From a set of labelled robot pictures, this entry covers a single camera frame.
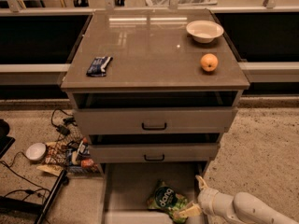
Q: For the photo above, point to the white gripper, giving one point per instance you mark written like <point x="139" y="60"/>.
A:
<point x="206" y="199"/>

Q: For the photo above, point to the green rice chip bag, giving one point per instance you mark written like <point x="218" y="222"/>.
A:
<point x="164" y="198"/>

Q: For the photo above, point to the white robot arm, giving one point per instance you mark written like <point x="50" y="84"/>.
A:
<point x="243" y="208"/>

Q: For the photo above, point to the open bottom drawer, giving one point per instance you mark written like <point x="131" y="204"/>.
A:
<point x="129" y="185"/>

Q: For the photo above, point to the grey drawer cabinet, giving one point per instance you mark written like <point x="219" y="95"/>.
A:
<point x="156" y="64"/>

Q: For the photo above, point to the white bowl on counter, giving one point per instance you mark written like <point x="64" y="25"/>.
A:
<point x="204" y="31"/>

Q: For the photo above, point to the pile of snack packets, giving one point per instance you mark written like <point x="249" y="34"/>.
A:
<point x="72" y="156"/>

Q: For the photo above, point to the orange fruit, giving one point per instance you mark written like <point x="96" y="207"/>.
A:
<point x="209" y="62"/>

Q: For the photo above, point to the blue snack packet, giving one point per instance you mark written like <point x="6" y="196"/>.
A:
<point x="98" y="66"/>

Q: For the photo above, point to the white bowl on floor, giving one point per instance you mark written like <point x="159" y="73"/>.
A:
<point x="36" y="152"/>

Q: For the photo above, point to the middle drawer with handle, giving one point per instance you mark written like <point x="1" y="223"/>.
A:
<point x="154" y="152"/>

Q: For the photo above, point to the drawer with handle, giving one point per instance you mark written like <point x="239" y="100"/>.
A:
<point x="154" y="152"/>
<point x="154" y="120"/>

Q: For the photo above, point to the top drawer with handle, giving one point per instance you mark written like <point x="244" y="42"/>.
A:
<point x="154" y="120"/>

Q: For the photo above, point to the black stand frame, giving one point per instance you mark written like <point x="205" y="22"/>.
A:
<point x="40" y="210"/>

